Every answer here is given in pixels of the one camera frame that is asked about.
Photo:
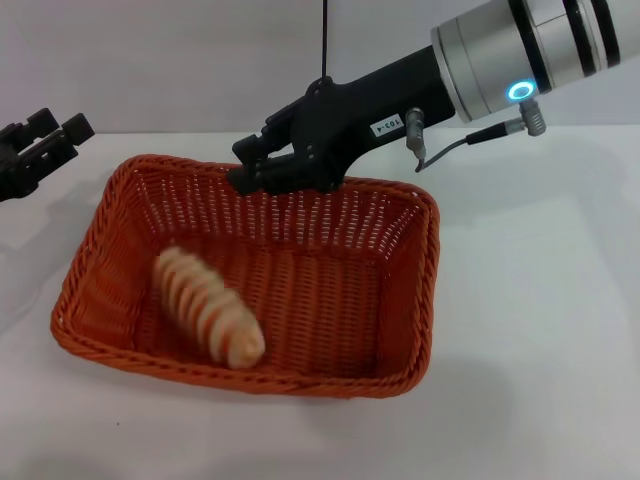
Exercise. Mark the striped orange bread loaf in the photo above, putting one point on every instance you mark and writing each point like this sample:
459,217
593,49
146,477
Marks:
210,305

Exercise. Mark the orange woven rectangular basket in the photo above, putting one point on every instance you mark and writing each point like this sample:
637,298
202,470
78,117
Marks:
310,310

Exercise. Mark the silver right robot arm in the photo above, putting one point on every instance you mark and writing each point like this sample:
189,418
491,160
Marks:
525,50

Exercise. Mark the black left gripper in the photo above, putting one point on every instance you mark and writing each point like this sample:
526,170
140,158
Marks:
25,172

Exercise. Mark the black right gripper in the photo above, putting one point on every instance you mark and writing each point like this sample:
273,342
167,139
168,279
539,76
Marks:
360,115

